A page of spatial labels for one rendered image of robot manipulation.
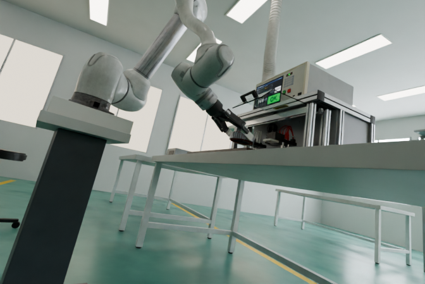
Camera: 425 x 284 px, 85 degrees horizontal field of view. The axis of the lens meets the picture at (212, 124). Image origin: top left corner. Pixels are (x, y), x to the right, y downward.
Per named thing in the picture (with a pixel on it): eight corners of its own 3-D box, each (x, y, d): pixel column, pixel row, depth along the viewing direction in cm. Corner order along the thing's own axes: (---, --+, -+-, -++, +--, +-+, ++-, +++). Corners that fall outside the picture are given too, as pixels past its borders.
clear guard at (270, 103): (261, 97, 99) (263, 84, 101) (231, 108, 121) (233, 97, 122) (314, 118, 112) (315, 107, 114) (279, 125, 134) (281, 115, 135)
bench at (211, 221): (115, 231, 220) (136, 154, 238) (106, 200, 384) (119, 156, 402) (215, 240, 264) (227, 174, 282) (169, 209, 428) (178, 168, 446)
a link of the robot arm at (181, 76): (188, 106, 99) (205, 94, 89) (162, 79, 95) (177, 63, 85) (201, 92, 106) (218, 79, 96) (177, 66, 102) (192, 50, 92)
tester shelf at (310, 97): (317, 98, 105) (318, 89, 106) (236, 120, 165) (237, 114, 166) (375, 124, 123) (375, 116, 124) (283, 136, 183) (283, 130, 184)
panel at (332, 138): (332, 171, 105) (337, 109, 112) (248, 166, 163) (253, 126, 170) (334, 171, 105) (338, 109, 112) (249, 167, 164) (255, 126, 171)
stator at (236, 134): (237, 138, 97) (239, 129, 98) (224, 140, 107) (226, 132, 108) (258, 145, 101) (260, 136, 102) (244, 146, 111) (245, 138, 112)
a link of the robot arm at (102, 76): (64, 89, 98) (81, 43, 103) (95, 104, 115) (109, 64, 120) (93, 95, 94) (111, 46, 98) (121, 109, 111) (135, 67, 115)
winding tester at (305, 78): (303, 97, 117) (307, 61, 122) (252, 112, 156) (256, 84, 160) (352, 118, 133) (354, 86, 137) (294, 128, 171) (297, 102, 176)
